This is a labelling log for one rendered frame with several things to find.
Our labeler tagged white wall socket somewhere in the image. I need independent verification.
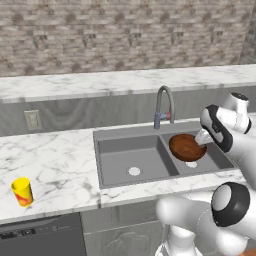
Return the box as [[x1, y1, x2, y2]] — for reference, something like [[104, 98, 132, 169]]
[[23, 109, 43, 131]]

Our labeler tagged grey curved tap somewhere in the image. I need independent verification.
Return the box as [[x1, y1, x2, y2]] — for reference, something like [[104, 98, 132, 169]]
[[153, 85, 176, 131]]

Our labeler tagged brown wooden bowl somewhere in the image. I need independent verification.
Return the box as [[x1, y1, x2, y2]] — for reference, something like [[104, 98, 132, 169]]
[[168, 133, 208, 163]]

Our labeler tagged dark grey dishwasher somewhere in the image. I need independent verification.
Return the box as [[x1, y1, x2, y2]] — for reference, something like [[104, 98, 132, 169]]
[[0, 212, 88, 256]]

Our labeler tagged yellow cup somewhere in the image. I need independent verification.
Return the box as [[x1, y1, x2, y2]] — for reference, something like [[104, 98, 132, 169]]
[[10, 177, 35, 208]]

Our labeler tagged grey double sink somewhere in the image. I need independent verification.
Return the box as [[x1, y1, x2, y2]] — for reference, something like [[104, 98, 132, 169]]
[[92, 120, 238, 191]]

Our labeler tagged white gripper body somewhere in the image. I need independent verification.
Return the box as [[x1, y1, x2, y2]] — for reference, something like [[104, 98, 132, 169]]
[[194, 129, 215, 148]]

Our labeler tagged grey cupboard door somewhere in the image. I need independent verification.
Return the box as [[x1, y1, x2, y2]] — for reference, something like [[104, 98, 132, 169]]
[[80, 199, 168, 256]]

